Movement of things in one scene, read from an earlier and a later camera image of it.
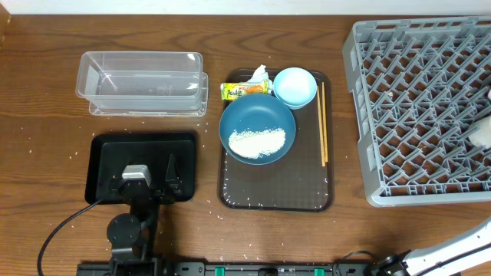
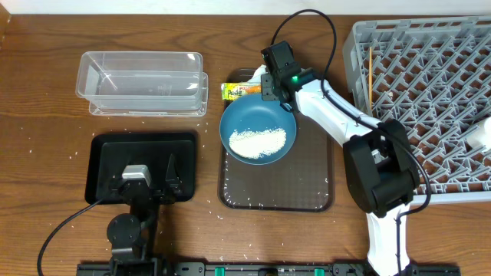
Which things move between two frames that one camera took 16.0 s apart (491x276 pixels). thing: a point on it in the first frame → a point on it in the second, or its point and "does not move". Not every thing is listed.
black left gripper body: x=144 y=190 does not move
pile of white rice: x=254 y=144 does not move
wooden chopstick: x=321 y=135 → x=370 y=74
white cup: x=482 y=136 does not move
